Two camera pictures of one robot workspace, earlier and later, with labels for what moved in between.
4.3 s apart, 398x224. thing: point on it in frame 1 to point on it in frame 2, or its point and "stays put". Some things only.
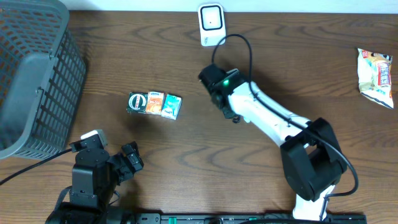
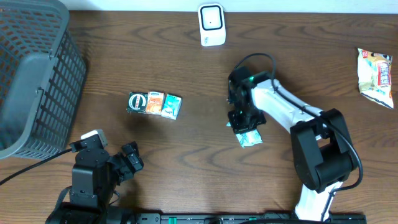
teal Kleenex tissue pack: (171, 106) stays put
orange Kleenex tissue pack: (155, 103) stays put
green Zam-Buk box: (137, 102) stays put
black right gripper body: (226, 113) to (242, 119)
